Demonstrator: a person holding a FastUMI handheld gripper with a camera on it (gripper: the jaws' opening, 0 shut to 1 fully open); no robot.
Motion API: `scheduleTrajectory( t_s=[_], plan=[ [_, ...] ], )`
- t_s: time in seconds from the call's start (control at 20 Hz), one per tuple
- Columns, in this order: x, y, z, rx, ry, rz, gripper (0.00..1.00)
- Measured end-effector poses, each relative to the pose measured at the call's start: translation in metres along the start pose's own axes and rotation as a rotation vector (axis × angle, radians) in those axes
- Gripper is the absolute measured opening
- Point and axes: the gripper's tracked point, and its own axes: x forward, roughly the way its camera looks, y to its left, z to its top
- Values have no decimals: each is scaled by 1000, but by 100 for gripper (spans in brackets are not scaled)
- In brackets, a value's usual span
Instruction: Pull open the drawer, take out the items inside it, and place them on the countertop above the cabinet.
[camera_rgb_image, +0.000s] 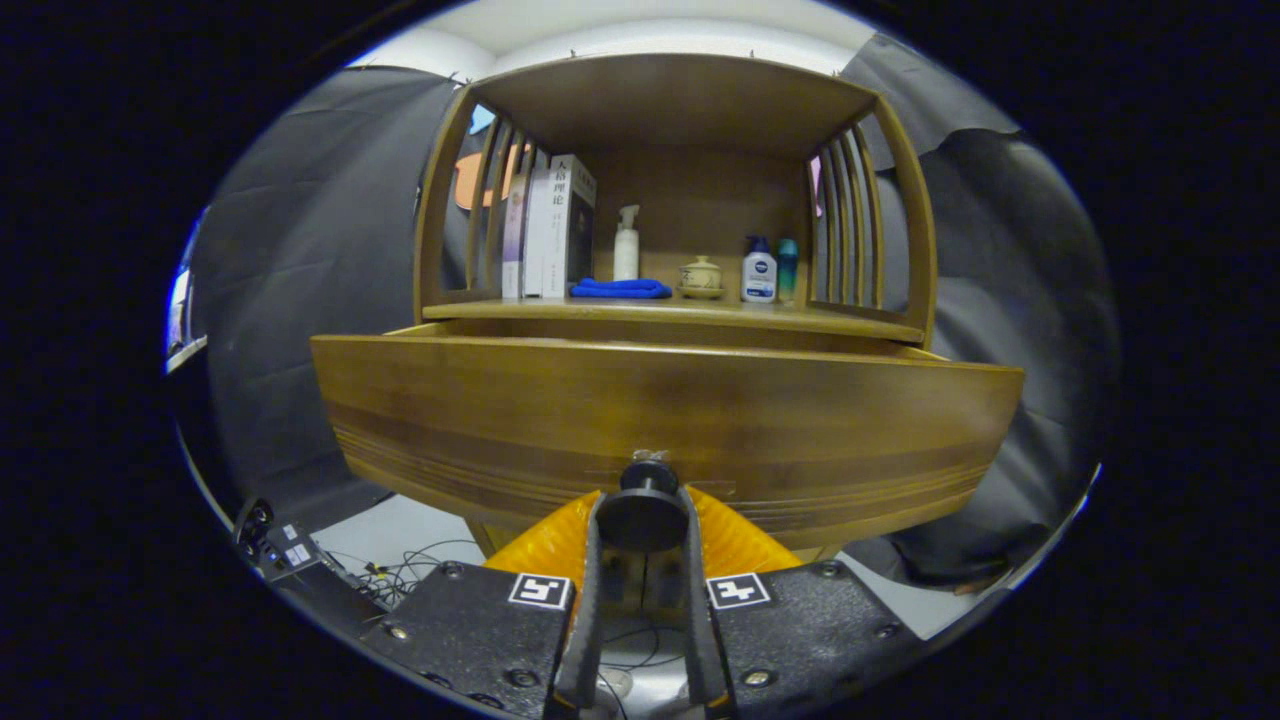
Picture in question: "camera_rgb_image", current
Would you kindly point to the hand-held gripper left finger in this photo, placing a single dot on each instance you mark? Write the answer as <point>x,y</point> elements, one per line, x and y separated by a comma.
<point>590,620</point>

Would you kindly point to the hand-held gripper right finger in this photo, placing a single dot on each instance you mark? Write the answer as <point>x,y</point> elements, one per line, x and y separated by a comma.
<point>700,640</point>

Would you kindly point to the wooden drawer with black knob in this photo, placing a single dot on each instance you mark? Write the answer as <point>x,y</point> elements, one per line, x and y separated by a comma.
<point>650,400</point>

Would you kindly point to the wooden countertop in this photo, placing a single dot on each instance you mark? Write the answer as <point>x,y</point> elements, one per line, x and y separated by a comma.
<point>720,308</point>

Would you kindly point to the brown wooden cabinet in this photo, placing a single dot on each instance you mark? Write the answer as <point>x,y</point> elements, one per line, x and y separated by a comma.
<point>670,100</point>

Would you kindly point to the black power strip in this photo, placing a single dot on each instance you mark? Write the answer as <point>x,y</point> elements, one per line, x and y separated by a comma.
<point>285,550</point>

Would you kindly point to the blue folded cloth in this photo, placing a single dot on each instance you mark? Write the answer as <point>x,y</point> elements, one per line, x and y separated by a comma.
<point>620,289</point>

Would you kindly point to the beige lidded teacup with saucer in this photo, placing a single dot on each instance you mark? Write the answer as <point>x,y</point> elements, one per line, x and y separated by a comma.
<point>700,276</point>

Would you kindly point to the white lotion bottle blue cap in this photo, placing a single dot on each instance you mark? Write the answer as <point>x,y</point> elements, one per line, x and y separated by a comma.
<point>759,275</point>

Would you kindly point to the white pump bottle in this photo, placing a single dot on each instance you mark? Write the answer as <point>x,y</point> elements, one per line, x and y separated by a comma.
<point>626,250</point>

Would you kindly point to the teal slim bottle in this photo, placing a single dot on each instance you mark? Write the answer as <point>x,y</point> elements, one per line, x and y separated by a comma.
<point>788,270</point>

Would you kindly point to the thin white book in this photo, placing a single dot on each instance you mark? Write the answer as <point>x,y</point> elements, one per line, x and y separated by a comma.
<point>537,240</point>

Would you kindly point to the thin purple book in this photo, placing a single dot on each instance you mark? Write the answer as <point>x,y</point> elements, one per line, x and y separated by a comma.
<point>513,240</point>

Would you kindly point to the thick white and black book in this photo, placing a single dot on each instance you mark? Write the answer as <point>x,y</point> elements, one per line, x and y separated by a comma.
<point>575,230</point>

